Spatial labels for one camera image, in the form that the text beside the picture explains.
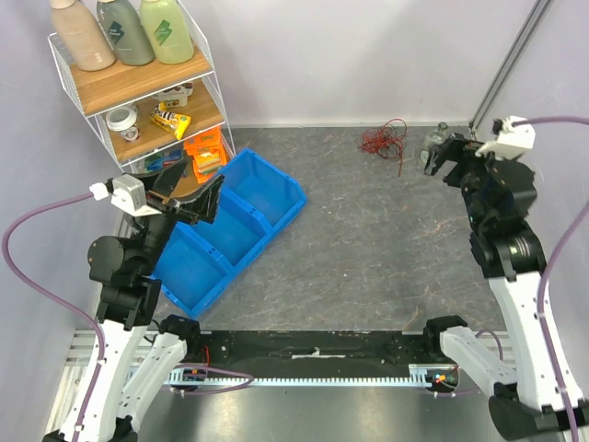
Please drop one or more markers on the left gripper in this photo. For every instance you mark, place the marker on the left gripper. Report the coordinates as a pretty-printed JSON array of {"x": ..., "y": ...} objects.
[{"x": 202, "y": 205}]

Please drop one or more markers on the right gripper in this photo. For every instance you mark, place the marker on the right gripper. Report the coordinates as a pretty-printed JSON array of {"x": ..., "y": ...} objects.
[{"x": 458, "y": 150}]

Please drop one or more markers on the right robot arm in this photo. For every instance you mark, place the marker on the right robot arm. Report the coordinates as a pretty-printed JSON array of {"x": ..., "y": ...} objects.
[{"x": 539, "y": 394}]

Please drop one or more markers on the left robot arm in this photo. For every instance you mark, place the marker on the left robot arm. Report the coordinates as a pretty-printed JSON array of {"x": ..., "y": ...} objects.
[{"x": 111, "y": 403}]

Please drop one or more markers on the clear glass bottle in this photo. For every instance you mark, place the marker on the clear glass bottle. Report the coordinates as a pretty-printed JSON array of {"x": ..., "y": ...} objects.
[{"x": 433, "y": 139}]

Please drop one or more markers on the blue green box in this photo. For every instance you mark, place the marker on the blue green box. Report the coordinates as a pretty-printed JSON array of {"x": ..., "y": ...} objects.
[{"x": 162, "y": 159}]

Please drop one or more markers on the orange snack packets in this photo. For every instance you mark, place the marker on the orange snack packets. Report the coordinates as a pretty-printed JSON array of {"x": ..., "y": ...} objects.
[{"x": 207, "y": 152}]

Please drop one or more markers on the blue three-compartment bin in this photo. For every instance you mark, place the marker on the blue three-compartment bin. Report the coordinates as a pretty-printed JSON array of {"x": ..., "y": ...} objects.
[{"x": 257, "y": 202}]

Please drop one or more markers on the yellow snack bag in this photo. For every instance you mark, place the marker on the yellow snack bag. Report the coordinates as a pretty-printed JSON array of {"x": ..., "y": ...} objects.
[{"x": 172, "y": 122}]

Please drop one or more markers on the white lidded cup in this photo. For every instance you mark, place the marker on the white lidded cup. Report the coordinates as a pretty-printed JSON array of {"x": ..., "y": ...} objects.
[{"x": 123, "y": 121}]

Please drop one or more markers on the white yoghurt tub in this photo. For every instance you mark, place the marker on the white yoghurt tub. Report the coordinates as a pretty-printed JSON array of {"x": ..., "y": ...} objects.
[{"x": 175, "y": 97}]

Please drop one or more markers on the light green bottle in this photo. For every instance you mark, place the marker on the light green bottle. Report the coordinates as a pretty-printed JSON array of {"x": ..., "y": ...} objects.
[{"x": 167, "y": 31}]

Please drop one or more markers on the grey-green bottle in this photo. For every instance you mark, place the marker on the grey-green bottle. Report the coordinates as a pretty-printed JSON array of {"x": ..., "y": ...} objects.
[{"x": 124, "y": 29}]

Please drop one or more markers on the beige bottle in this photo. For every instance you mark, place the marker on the beige bottle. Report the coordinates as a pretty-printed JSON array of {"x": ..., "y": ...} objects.
[{"x": 81, "y": 35}]

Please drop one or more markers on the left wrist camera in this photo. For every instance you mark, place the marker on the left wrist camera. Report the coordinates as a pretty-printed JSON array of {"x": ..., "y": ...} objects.
[{"x": 126, "y": 193}]

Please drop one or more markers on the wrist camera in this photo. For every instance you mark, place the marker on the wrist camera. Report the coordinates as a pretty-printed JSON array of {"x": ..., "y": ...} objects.
[
  {"x": 514, "y": 137},
  {"x": 126, "y": 193}
]

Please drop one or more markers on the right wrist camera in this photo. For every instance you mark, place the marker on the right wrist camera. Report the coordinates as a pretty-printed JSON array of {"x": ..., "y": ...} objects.
[{"x": 514, "y": 137}]

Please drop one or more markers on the white wire wooden shelf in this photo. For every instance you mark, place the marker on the white wire wooden shelf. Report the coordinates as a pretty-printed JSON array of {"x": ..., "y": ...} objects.
[{"x": 96, "y": 93}]

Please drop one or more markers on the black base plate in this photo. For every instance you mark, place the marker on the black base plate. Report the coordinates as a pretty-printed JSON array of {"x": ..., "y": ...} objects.
[{"x": 314, "y": 354}]

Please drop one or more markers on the grey cable duct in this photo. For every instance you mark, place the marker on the grey cable duct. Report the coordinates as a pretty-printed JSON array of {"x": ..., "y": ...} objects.
[{"x": 196, "y": 377}]

